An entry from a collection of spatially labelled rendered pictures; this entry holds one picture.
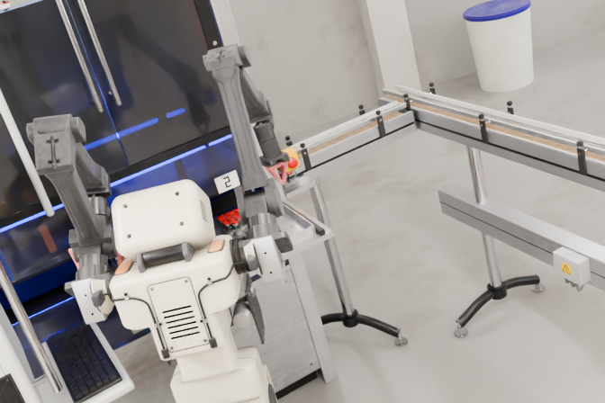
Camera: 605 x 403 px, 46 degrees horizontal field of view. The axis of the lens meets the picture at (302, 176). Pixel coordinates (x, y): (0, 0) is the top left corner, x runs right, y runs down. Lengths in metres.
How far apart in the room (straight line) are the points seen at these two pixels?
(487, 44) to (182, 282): 4.32
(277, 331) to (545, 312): 1.16
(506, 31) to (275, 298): 3.37
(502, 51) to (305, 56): 1.51
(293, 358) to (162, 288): 1.40
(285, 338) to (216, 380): 1.10
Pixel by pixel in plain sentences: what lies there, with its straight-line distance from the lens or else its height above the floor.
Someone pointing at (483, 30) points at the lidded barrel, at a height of 0.51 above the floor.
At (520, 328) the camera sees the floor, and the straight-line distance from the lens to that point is 3.21.
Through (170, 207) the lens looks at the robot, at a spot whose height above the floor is 1.35.
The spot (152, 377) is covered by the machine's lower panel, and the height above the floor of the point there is 0.43.
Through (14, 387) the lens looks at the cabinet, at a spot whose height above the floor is 0.96.
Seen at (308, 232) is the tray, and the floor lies 0.90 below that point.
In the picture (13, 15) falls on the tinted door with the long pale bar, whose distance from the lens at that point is 2.33.
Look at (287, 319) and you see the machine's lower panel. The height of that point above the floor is 0.38.
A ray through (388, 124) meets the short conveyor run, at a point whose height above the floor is 0.92.
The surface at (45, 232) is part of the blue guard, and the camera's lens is 2.46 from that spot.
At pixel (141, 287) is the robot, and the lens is 1.66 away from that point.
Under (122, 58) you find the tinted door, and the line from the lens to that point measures 2.39.
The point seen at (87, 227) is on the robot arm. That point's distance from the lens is 1.78.
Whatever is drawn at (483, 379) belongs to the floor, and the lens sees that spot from 2.99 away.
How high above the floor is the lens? 1.98
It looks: 23 degrees down
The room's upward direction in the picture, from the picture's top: 15 degrees counter-clockwise
